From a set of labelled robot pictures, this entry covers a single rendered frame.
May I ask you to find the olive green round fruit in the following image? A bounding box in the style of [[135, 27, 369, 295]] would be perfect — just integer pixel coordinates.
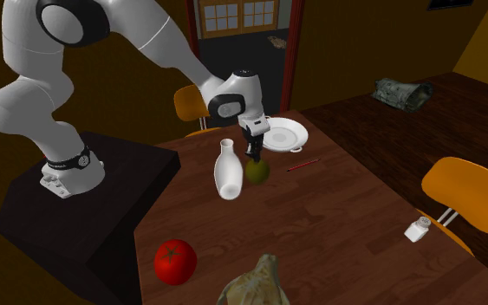
[[244, 158, 270, 186]]

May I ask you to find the white ceramic vase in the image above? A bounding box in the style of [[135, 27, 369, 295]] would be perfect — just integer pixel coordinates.
[[213, 138, 244, 201]]

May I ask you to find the red pencil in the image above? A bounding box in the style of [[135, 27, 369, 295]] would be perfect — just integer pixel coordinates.
[[286, 159, 322, 172]]

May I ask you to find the orange chair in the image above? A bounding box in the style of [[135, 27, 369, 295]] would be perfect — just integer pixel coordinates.
[[172, 83, 224, 138], [414, 156, 488, 258]]

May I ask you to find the red-framed doorway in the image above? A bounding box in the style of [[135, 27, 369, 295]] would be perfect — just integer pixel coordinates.
[[184, 0, 305, 129]]

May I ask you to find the brown wooden dining table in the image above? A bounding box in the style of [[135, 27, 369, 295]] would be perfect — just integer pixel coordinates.
[[133, 110, 488, 305]]

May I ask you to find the red tomato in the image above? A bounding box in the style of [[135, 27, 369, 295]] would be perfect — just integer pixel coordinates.
[[153, 238, 198, 287]]

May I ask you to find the beige crumpled lumpy object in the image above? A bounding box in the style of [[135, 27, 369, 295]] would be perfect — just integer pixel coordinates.
[[216, 253, 291, 305]]

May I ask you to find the grey crumpled bag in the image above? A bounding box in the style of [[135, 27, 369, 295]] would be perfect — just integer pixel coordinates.
[[371, 77, 435, 114]]

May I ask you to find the black robot stand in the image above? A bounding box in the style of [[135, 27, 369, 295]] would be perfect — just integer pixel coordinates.
[[0, 131, 182, 305]]

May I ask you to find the white salt shaker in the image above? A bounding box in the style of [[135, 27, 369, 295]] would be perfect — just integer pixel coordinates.
[[404, 216, 433, 243]]

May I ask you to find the white plate with handles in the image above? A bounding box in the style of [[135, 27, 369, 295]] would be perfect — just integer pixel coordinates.
[[261, 116, 309, 153]]

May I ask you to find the dark wall picture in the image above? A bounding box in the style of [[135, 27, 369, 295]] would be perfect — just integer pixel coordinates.
[[426, 0, 464, 11]]

